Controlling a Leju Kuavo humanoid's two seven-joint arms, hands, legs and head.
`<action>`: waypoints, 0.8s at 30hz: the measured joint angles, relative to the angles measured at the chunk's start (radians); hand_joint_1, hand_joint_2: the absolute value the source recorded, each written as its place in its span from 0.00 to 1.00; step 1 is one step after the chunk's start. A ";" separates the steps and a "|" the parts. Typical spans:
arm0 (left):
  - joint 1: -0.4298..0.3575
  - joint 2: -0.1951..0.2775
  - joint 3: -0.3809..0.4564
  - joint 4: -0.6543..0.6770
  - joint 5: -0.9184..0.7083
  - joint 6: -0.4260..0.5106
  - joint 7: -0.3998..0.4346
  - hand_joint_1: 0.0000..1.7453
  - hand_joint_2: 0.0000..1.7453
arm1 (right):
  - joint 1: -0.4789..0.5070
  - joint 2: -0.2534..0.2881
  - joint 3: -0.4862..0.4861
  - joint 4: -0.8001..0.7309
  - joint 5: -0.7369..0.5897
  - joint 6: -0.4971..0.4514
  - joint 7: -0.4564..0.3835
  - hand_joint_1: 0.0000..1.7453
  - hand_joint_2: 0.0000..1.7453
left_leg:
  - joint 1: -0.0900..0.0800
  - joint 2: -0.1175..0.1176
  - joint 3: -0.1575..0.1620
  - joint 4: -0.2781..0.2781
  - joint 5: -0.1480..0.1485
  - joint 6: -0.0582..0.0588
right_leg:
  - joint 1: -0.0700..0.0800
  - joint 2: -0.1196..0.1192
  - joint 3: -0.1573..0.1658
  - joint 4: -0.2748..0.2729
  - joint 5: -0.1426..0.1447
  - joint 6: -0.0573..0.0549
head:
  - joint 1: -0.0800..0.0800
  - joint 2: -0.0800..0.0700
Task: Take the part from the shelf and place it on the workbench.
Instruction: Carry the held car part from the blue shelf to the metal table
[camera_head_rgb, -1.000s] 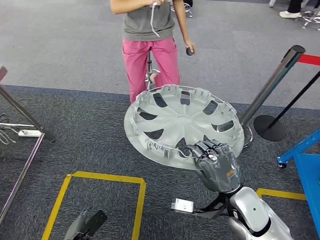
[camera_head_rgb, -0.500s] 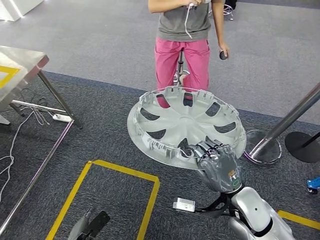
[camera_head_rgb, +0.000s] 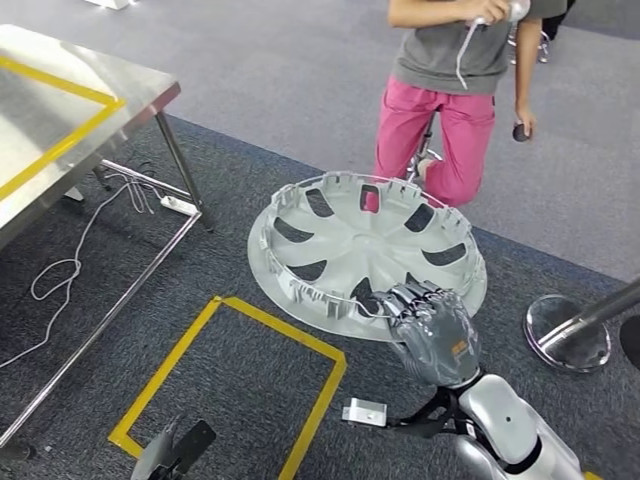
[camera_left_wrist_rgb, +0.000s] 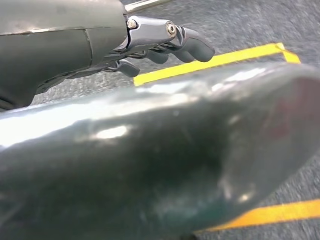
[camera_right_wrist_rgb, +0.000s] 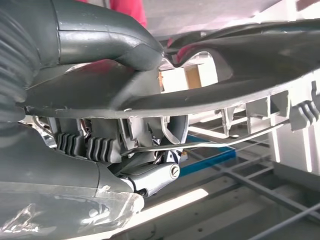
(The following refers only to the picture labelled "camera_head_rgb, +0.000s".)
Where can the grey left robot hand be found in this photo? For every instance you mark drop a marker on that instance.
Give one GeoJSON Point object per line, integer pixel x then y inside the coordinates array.
{"type": "Point", "coordinates": [155, 447]}

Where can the person's left hand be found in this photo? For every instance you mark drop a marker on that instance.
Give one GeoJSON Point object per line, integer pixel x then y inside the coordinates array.
{"type": "Point", "coordinates": [526, 119]}

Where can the person's right hand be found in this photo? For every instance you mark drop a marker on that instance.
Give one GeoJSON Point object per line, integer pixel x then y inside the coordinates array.
{"type": "Point", "coordinates": [490, 12]}

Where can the black handheld controller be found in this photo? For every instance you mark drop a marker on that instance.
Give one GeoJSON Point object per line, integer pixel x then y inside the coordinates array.
{"type": "Point", "coordinates": [520, 134]}

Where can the white handheld controller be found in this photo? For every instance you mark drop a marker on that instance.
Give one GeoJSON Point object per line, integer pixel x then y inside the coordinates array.
{"type": "Point", "coordinates": [518, 8]}

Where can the grey plastic wheel hubcap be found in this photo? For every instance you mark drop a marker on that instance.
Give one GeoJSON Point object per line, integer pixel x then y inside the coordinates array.
{"type": "Point", "coordinates": [350, 252]}

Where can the person's left forearm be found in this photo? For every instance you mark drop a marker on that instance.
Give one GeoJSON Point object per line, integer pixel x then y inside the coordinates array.
{"type": "Point", "coordinates": [527, 60]}

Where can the person's right forearm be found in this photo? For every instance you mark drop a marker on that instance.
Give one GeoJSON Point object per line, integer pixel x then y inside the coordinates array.
{"type": "Point", "coordinates": [430, 13]}

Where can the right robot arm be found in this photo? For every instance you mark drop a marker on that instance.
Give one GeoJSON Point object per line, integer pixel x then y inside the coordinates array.
{"type": "Point", "coordinates": [500, 411]}

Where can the steel workbench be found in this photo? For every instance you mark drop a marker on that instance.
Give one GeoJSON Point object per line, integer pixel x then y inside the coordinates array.
{"type": "Point", "coordinates": [50, 79]}

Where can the chrome stool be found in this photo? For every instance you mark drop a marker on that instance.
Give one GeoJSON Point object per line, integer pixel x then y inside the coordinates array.
{"type": "Point", "coordinates": [426, 139]}
{"type": "Point", "coordinates": [543, 48]}

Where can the person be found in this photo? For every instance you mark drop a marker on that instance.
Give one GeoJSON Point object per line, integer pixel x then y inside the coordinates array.
{"type": "Point", "coordinates": [440, 53]}

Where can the yellow floor tape outline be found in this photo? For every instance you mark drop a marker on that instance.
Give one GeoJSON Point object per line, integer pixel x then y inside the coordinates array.
{"type": "Point", "coordinates": [280, 330]}

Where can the white power strip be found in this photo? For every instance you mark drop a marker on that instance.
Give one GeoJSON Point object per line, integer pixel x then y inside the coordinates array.
{"type": "Point", "coordinates": [179, 206]}

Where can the black stanchion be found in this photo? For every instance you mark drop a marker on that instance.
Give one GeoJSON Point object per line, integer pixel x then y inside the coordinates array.
{"type": "Point", "coordinates": [632, 341]}

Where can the yellow bench marking tape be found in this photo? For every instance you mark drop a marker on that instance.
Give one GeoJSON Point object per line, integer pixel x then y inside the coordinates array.
{"type": "Point", "coordinates": [60, 149]}

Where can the white platform block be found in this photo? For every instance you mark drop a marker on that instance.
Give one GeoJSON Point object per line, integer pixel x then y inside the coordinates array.
{"type": "Point", "coordinates": [110, 3]}

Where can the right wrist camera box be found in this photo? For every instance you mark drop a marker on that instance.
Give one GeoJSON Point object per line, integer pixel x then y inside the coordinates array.
{"type": "Point", "coordinates": [365, 412]}

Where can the black right camera bracket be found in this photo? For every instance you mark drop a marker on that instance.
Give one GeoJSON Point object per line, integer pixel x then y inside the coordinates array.
{"type": "Point", "coordinates": [425, 424]}

